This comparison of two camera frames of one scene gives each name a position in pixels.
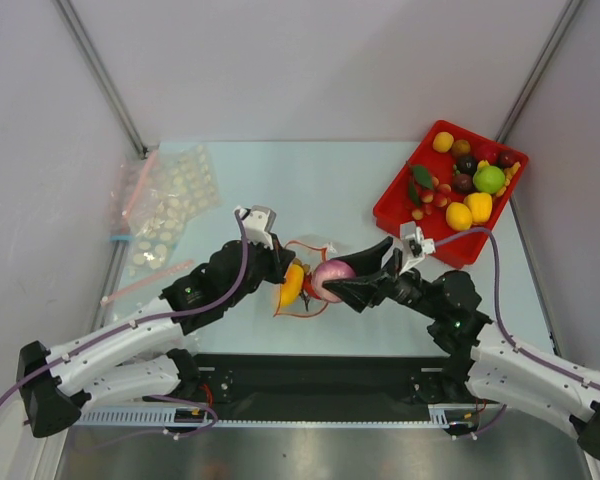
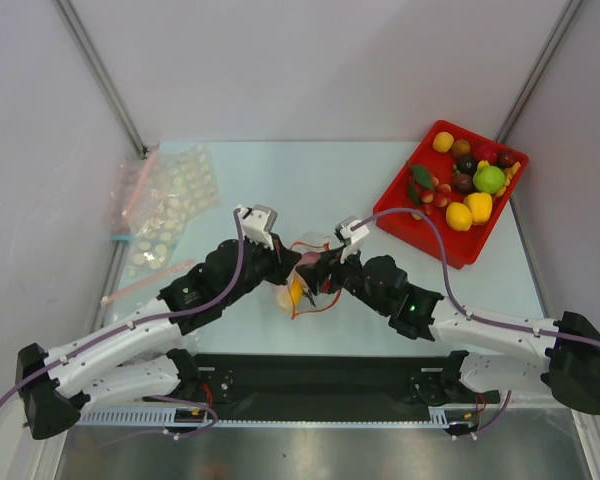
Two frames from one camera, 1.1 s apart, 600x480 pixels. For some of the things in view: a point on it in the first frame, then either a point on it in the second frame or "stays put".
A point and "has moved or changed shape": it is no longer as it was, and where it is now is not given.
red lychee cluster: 426,192 stays put
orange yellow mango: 292,285 stays put
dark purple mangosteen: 467,164 stays put
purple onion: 327,270 has moved or changed shape
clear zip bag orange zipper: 298,296 has moved or changed shape
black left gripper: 279,259 stays put
